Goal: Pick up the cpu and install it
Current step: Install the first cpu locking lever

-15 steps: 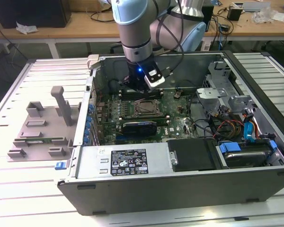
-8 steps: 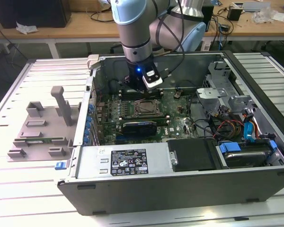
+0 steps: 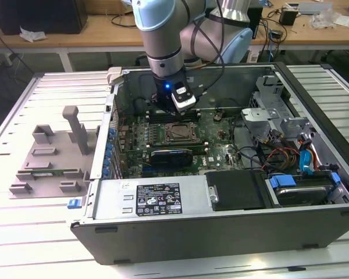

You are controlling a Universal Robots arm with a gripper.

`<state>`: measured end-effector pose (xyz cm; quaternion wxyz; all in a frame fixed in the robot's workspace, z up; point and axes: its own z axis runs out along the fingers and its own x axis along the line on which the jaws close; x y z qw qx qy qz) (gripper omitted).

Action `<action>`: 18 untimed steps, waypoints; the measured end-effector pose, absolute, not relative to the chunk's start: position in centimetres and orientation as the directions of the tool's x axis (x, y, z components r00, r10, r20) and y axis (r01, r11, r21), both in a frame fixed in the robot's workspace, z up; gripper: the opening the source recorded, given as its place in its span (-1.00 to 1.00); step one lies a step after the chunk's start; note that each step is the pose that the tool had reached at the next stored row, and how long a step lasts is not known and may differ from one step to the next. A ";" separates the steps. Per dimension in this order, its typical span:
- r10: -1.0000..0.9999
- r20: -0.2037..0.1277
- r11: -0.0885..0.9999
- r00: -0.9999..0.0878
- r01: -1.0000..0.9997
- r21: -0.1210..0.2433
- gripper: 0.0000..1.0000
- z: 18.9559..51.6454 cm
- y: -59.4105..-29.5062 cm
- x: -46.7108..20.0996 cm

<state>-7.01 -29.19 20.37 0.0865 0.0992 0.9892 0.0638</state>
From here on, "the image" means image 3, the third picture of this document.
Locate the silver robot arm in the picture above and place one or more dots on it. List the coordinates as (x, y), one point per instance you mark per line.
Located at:
(163, 35)

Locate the CPU socket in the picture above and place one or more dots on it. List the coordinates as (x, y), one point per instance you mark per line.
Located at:
(180, 141)

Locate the RAM slot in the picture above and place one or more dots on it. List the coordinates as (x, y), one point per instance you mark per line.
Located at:
(186, 119)
(174, 144)
(200, 149)

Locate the pale grey case latch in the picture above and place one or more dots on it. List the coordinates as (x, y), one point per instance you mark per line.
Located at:
(114, 76)

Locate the round coin battery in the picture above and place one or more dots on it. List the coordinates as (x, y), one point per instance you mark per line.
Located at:
(217, 117)

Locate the black graphics card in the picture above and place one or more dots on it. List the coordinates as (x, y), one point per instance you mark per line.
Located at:
(171, 158)

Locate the green motherboard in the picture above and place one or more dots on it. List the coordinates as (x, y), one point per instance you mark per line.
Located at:
(215, 145)

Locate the silver metal drive cage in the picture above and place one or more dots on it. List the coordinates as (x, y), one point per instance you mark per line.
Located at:
(259, 114)

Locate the long wooden desk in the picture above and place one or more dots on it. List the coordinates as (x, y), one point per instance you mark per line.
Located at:
(69, 40)

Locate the silver power supply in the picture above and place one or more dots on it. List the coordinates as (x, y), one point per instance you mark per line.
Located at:
(113, 197)

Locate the grey parts rack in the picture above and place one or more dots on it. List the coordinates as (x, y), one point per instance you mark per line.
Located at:
(61, 145)

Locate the black plastic drive cover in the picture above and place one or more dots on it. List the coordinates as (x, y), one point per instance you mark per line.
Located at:
(235, 190)

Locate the black power adapter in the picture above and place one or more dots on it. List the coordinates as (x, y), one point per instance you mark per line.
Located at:
(277, 34)

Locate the green RAM stick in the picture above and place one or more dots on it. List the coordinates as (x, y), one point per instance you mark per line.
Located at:
(48, 173)

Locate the blue plastic clip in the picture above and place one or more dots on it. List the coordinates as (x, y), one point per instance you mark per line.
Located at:
(73, 203)

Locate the crumpled white paper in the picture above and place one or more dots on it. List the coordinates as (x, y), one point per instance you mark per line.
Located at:
(32, 35)

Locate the black computer tower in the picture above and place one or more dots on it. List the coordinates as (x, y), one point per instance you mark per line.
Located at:
(40, 17)

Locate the small black box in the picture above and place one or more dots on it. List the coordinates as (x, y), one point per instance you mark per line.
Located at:
(288, 16)

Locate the open black PC case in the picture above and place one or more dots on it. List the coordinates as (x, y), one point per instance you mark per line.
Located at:
(192, 241)

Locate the hard disk in blue carrier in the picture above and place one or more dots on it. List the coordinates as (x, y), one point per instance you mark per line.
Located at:
(302, 193)

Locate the grey flat device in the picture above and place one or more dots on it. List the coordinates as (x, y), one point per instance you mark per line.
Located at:
(314, 8)

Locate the clear plastic bag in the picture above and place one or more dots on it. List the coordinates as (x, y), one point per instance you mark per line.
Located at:
(324, 19)

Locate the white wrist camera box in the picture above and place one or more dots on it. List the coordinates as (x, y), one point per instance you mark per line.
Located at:
(186, 103)

